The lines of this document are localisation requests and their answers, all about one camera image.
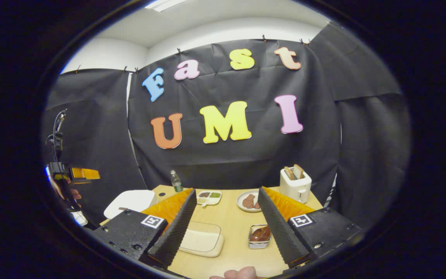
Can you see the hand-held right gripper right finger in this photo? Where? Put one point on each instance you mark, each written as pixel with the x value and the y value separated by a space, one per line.
pixel 277 228

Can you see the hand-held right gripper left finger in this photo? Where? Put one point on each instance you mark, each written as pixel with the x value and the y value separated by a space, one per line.
pixel 174 232

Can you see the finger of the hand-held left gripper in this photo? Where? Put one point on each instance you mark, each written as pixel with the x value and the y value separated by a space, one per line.
pixel 85 173

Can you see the brown wooden spoon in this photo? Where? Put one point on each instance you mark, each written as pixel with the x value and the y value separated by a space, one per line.
pixel 258 234

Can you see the white rice cooker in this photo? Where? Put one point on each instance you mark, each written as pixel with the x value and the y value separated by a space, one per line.
pixel 130 201

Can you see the brown meat piece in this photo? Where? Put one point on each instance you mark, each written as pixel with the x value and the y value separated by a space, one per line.
pixel 249 201
pixel 257 205

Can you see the white toaster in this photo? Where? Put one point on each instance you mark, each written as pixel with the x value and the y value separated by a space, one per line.
pixel 294 190

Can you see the white round plate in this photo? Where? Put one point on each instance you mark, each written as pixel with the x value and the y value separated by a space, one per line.
pixel 240 203

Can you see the green label water bottle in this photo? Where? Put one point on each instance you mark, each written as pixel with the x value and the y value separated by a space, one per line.
pixel 176 184

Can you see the white divided condiment dish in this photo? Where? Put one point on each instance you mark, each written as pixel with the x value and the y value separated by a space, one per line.
pixel 209 197

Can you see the toast slice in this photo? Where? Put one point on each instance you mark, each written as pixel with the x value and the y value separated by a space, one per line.
pixel 289 173
pixel 298 171

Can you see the black backdrop cloth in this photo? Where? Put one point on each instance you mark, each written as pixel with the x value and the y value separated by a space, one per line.
pixel 246 162

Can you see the large ceiling light panel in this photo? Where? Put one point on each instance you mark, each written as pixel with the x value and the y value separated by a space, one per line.
pixel 165 4

